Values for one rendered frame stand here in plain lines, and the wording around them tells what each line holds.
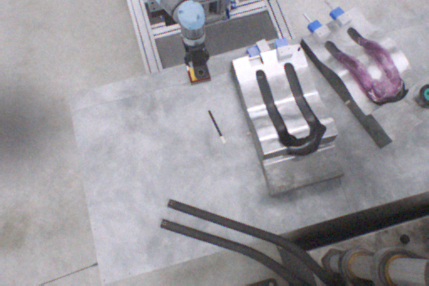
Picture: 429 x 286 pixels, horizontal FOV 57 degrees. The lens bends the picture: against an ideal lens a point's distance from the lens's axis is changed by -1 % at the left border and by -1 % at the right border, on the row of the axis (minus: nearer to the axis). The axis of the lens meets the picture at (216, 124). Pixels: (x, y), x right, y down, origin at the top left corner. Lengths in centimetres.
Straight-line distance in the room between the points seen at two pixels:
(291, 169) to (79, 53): 165
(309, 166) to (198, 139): 40
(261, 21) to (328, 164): 117
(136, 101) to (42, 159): 105
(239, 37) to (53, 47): 116
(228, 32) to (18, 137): 134
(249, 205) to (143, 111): 52
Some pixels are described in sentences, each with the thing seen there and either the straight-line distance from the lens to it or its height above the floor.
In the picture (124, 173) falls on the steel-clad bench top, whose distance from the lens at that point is 147.
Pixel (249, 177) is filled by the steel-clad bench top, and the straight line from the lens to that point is 143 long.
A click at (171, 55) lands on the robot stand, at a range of 226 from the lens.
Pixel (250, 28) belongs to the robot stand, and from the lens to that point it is 233.
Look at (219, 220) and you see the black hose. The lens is 134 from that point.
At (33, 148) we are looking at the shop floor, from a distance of 250.
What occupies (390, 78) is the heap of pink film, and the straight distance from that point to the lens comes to 156.
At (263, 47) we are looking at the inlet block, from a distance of 155.
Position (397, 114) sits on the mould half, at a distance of 151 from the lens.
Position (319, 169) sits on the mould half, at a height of 86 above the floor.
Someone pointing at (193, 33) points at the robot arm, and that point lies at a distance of 124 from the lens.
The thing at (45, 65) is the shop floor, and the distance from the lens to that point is 266.
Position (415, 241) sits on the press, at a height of 79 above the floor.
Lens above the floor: 221
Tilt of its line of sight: 73 degrees down
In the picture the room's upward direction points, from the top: straight up
